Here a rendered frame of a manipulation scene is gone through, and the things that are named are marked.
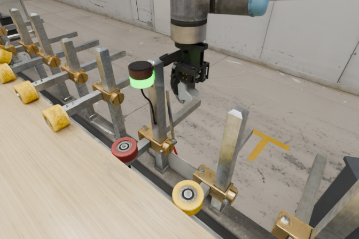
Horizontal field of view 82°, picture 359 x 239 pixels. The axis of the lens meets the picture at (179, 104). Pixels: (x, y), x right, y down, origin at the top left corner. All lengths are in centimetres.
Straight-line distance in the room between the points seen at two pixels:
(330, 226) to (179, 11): 54
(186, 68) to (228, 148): 23
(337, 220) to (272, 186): 125
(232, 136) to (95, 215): 37
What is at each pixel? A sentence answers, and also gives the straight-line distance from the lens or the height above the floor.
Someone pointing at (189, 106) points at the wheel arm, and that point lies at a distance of 88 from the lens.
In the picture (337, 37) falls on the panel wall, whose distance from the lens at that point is 303.
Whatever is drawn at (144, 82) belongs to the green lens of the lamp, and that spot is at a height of 114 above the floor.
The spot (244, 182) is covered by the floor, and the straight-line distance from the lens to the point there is 172.
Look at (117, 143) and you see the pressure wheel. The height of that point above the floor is 91.
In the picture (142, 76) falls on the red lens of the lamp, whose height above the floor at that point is 116.
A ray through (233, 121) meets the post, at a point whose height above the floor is 110.
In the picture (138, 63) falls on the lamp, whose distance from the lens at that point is 54.
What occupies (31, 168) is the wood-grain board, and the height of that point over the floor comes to 90.
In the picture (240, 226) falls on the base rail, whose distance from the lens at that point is 78.
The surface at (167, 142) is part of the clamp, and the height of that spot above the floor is 87.
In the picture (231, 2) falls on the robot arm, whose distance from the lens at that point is 49.
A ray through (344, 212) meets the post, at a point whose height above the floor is 101.
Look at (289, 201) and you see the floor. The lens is 175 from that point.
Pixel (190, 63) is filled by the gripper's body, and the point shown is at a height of 116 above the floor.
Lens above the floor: 140
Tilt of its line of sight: 37 degrees down
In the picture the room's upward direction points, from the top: straight up
